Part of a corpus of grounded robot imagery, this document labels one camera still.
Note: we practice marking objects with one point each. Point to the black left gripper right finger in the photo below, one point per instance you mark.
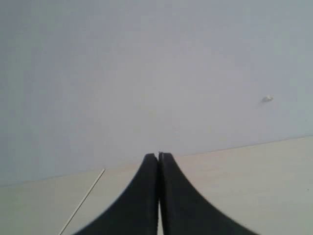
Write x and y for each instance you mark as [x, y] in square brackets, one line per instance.
[184, 211]

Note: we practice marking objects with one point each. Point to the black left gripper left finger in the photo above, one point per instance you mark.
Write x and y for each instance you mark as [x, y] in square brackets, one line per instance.
[135, 211]

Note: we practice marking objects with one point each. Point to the white blob on wall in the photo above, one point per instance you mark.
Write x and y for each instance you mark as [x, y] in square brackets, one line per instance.
[267, 98]

